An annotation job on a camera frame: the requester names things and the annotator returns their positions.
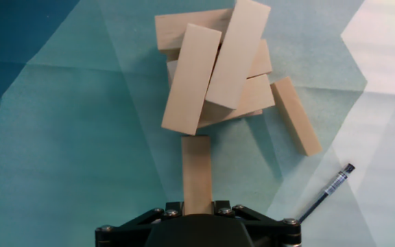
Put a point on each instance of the black ballpoint pen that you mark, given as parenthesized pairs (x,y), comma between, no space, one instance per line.
(334,185)

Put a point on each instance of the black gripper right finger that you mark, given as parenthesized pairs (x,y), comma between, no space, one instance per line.
(276,233)

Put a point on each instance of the blue green patterned tablecloth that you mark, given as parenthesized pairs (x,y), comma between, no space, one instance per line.
(63,137)

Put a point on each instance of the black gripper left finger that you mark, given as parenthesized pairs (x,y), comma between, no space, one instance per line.
(122,233)

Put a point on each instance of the wooden jenga block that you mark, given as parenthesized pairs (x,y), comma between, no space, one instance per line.
(238,51)
(295,115)
(261,60)
(190,79)
(171,32)
(197,175)
(255,96)
(171,73)

